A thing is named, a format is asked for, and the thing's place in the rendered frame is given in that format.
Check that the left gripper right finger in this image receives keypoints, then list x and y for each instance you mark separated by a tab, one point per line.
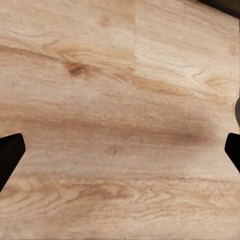
232	148

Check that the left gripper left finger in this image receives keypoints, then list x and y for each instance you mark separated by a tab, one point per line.
12	148

